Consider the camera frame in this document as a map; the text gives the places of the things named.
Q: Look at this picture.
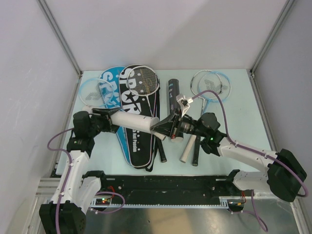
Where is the white racket on black bag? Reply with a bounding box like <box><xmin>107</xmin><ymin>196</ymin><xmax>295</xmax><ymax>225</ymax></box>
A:
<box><xmin>127</xmin><ymin>65</ymin><xmax>167</xmax><ymax>141</ymax></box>

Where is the right circuit board with wires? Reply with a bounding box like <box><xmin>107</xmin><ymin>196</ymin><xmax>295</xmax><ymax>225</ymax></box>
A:
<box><xmin>228</xmin><ymin>191</ymin><xmax>247</xmax><ymax>214</ymax></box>

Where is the black shuttlecock tube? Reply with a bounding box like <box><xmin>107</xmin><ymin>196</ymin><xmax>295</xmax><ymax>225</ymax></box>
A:
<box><xmin>167</xmin><ymin>78</ymin><xmax>184</xmax><ymax>143</ymax></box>

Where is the frame post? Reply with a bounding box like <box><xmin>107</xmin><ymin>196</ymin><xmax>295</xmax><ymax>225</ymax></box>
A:
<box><xmin>36</xmin><ymin>0</ymin><xmax>82</xmax><ymax>78</ymax></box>
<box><xmin>250</xmin><ymin>0</ymin><xmax>297</xmax><ymax>77</ymax></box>

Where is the left frame post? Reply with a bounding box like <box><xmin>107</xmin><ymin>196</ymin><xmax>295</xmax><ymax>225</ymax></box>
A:
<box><xmin>36</xmin><ymin>0</ymin><xmax>82</xmax><ymax>78</ymax></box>

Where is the white shuttlecock tube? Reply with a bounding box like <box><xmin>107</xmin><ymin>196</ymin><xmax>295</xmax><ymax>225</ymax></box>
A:
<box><xmin>82</xmin><ymin>106</ymin><xmax>159</xmax><ymax>134</ymax></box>

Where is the left circuit board with wires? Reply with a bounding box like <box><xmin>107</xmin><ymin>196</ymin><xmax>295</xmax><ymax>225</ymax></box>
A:
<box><xmin>93</xmin><ymin>194</ymin><xmax>115</xmax><ymax>206</ymax></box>

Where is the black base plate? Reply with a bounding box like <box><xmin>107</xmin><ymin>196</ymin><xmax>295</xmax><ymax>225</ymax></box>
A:
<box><xmin>73</xmin><ymin>174</ymin><xmax>255</xmax><ymax>205</ymax></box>

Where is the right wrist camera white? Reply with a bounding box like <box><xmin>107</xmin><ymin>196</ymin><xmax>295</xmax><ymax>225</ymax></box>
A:
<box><xmin>176</xmin><ymin>94</ymin><xmax>193</xmax><ymax>117</ymax></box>

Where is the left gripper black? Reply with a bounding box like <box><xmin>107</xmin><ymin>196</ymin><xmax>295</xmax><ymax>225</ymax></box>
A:
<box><xmin>88</xmin><ymin>108</ymin><xmax>123</xmax><ymax>137</ymax></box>

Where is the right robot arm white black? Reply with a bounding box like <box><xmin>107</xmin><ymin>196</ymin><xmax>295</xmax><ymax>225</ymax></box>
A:
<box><xmin>151</xmin><ymin>113</ymin><xmax>309</xmax><ymax>202</ymax></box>

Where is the light blue racket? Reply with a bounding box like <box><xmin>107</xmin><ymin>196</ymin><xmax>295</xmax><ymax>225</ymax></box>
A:
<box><xmin>179</xmin><ymin>71</ymin><xmax>232</xmax><ymax>163</ymax></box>
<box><xmin>78</xmin><ymin>78</ymin><xmax>117</xmax><ymax>108</ymax></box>

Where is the circuit board with wires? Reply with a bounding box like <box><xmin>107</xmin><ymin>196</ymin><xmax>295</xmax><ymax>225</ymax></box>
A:
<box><xmin>228</xmin><ymin>191</ymin><xmax>247</xmax><ymax>214</ymax></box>
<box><xmin>93</xmin><ymin>194</ymin><xmax>115</xmax><ymax>206</ymax></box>

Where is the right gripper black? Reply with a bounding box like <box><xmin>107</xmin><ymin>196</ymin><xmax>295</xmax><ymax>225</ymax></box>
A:
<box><xmin>150</xmin><ymin>108</ymin><xmax>207</xmax><ymax>139</ymax></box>

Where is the blue racket bag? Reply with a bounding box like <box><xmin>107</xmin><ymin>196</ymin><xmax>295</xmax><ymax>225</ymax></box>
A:
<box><xmin>99</xmin><ymin>66</ymin><xmax>132</xmax><ymax>166</ymax></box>

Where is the white racket right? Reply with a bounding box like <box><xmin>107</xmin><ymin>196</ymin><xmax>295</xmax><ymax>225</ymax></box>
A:
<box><xmin>190</xmin><ymin>70</ymin><xmax>221</xmax><ymax>167</ymax></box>

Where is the aluminium frame rail front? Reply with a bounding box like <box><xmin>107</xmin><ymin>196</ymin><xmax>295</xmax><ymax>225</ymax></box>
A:
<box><xmin>35</xmin><ymin>177</ymin><xmax>299</xmax><ymax>210</ymax></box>

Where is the right frame post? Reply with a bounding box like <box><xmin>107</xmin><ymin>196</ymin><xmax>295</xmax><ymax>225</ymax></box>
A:
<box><xmin>250</xmin><ymin>0</ymin><xmax>297</xmax><ymax>77</ymax></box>

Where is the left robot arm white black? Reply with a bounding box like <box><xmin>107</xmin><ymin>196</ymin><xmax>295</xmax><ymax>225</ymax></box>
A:
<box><xmin>39</xmin><ymin>107</ymin><xmax>120</xmax><ymax>234</ymax></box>

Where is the black racket bag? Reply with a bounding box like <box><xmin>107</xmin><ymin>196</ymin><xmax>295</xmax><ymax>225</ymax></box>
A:
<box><xmin>117</xmin><ymin>65</ymin><xmax>160</xmax><ymax>172</ymax></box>

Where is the white racket black grip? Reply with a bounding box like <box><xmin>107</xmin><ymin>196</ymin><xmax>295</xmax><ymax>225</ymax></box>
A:
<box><xmin>98</xmin><ymin>79</ymin><xmax>167</xmax><ymax>163</ymax></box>

